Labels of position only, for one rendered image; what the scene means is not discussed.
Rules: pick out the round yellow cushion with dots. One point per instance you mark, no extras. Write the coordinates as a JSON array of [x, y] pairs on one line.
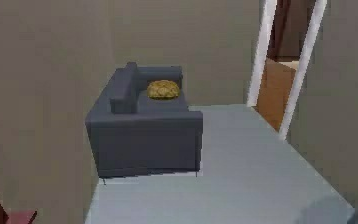
[[163, 89]]

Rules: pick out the dark grey sofa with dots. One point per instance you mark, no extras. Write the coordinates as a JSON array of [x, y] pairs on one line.
[[147, 143]]

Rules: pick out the dark red furniture piece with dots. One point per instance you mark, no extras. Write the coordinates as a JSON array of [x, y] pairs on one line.
[[7, 213]]

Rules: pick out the white door frame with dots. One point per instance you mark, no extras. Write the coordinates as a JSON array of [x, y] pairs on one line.
[[265, 53]]

